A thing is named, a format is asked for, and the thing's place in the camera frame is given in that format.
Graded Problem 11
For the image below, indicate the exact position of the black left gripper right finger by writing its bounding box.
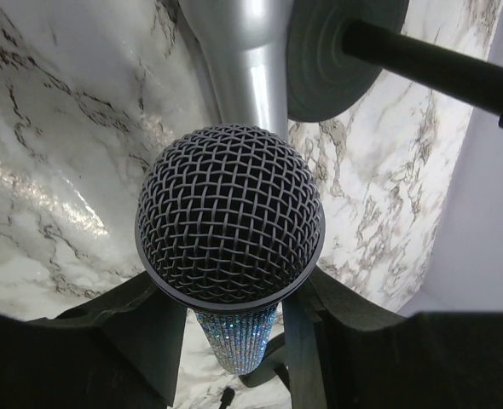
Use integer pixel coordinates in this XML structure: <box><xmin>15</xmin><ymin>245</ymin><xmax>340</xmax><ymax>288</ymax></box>
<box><xmin>283</xmin><ymin>269</ymin><xmax>503</xmax><ymax>408</ymax></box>

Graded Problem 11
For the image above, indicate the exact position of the black stand with gold mic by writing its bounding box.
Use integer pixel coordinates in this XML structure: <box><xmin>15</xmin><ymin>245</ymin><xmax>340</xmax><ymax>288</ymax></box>
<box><xmin>286</xmin><ymin>1</ymin><xmax>503</xmax><ymax>129</ymax></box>

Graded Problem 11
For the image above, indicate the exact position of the rhinestone handheld microphone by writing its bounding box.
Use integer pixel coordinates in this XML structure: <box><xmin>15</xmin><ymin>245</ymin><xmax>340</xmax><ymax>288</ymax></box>
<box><xmin>135</xmin><ymin>124</ymin><xmax>326</xmax><ymax>375</ymax></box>

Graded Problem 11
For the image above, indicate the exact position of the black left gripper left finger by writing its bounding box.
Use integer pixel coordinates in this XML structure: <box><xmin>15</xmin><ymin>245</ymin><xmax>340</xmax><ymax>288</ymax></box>
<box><xmin>0</xmin><ymin>287</ymin><xmax>186</xmax><ymax>408</ymax></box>

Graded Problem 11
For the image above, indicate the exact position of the silver mesh condenser microphone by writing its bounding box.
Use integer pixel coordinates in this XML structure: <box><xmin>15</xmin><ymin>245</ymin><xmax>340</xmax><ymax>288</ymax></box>
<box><xmin>179</xmin><ymin>0</ymin><xmax>293</xmax><ymax>140</ymax></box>

